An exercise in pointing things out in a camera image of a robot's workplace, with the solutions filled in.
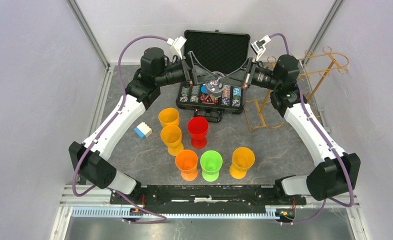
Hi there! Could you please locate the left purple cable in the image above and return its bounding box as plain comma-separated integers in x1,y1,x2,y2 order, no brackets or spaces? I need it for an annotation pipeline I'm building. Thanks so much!
71,35,169,225

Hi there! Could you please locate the yellow wine glass right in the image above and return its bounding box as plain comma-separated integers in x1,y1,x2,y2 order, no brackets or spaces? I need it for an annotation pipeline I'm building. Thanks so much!
229,147,256,179

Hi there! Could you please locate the red plastic wine glass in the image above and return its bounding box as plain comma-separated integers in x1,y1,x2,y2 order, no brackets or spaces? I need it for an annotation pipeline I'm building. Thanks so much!
187,116,209,149

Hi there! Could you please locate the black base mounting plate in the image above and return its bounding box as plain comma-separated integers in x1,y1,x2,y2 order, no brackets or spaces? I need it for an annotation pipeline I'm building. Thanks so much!
109,184,307,215

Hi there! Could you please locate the purple cable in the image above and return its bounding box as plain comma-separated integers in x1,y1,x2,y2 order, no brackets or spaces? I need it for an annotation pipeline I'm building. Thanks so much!
269,32,355,226
71,35,169,225

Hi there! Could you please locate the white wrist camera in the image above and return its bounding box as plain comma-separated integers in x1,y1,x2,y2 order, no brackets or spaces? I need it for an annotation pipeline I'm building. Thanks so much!
250,35,271,62
167,36,187,60

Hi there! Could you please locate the blue white toy brick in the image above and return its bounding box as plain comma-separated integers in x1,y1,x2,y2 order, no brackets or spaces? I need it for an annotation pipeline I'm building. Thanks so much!
133,122,153,140

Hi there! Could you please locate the yellow wine glass back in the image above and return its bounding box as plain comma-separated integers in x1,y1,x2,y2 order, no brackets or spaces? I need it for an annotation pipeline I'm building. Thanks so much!
158,107,180,128

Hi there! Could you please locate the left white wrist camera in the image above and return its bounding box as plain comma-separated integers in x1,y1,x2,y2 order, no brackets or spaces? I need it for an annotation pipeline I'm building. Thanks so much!
167,36,187,60

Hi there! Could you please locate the yellow wine glass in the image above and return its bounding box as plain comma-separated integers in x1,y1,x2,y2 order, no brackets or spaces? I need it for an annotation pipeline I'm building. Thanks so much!
158,107,180,128
229,147,256,179
160,124,184,156

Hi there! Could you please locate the yellow wine glass middle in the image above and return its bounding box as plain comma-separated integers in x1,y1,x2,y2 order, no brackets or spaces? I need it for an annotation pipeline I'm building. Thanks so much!
160,124,184,156

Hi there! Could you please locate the red triangle all-in marker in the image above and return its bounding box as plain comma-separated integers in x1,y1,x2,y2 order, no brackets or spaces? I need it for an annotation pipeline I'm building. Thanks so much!
202,94,217,104

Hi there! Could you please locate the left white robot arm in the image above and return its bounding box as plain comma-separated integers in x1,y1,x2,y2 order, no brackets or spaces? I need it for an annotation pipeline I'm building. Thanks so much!
68,47,217,204

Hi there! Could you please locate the orange plastic wine glass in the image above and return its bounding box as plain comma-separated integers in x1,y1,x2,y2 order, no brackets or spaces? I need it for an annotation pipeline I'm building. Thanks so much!
175,149,198,182

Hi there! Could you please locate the white slotted cable duct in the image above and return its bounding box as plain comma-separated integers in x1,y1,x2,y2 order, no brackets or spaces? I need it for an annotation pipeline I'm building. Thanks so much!
71,206,282,220

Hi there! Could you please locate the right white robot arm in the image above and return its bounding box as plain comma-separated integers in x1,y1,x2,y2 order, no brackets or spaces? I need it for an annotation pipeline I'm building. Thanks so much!
219,54,361,207

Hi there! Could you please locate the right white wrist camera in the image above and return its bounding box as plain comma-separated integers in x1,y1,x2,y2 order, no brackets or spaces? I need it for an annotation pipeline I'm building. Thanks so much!
250,35,271,62

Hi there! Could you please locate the gold wine glass rack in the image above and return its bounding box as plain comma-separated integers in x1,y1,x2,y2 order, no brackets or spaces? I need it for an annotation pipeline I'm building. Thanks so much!
244,46,350,133

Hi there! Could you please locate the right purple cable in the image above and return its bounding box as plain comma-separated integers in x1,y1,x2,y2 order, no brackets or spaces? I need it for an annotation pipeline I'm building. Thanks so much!
269,32,355,226

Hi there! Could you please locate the green plastic wine glass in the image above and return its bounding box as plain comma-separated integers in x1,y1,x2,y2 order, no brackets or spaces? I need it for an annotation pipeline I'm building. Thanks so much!
200,150,223,182

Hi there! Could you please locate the blue round chip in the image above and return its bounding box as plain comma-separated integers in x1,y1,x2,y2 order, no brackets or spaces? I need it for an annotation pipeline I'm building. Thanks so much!
200,85,207,94

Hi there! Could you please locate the clear wine glass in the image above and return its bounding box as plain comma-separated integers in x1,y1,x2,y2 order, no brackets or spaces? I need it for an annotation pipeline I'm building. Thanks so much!
204,71,226,98

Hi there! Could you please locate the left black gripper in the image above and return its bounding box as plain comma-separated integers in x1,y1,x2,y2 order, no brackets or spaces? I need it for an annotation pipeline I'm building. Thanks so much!
155,51,218,89

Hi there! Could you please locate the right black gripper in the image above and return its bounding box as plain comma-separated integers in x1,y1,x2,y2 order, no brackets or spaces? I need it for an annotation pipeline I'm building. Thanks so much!
219,57,281,91

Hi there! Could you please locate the black poker chip case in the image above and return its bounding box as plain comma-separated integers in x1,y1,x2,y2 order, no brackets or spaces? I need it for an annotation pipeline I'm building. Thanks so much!
176,29,251,123

